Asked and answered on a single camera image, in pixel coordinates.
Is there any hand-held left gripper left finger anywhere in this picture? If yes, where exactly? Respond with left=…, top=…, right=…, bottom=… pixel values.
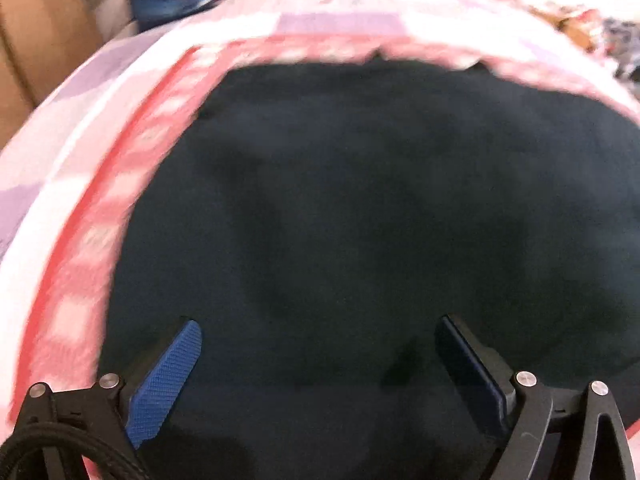
left=10, top=317, right=204, bottom=480

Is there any red checked blanket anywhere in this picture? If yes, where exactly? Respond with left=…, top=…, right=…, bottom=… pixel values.
left=10, top=32, right=640, bottom=480

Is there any pastel checked bed sheet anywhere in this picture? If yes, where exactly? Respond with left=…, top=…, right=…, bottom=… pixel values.
left=0, top=0, right=640, bottom=281

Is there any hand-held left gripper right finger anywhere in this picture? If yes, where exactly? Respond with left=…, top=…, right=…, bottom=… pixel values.
left=434, top=314, right=635, bottom=480

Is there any pile of colourful clutter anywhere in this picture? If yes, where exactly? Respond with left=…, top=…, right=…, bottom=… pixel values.
left=500, top=0, right=640, bottom=86

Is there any dark navy garment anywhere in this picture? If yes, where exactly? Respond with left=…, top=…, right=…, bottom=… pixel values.
left=97, top=57, right=640, bottom=480

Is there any black braided cable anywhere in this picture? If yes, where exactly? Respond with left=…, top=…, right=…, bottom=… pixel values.
left=0, top=410, right=101, bottom=480

